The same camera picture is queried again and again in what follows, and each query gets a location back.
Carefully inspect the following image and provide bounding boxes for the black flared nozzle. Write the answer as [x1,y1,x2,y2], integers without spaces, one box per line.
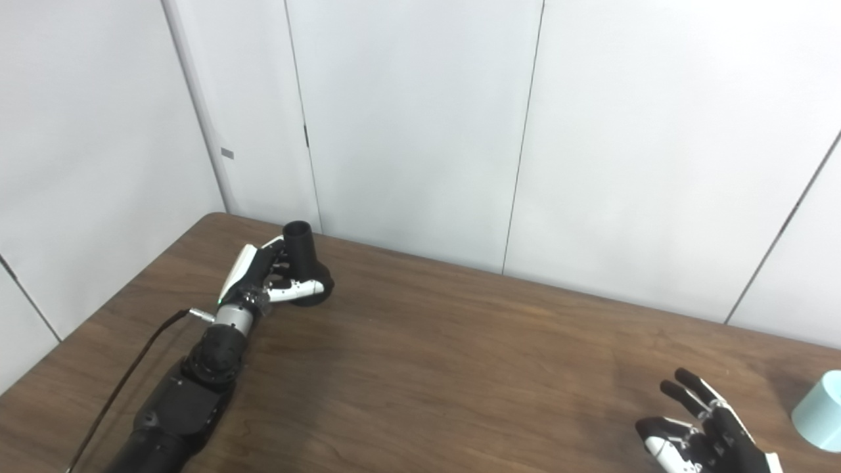
[283,221,335,308]

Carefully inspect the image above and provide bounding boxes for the light-blue hose piece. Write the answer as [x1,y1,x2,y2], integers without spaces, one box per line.
[791,370,841,451]

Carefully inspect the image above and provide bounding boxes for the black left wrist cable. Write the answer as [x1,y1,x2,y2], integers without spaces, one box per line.
[66,307,216,473]

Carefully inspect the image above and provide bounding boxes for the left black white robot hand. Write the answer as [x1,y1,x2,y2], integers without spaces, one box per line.
[218,236,326,317]

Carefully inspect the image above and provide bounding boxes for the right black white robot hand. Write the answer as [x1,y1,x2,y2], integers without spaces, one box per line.
[635,368,784,473]

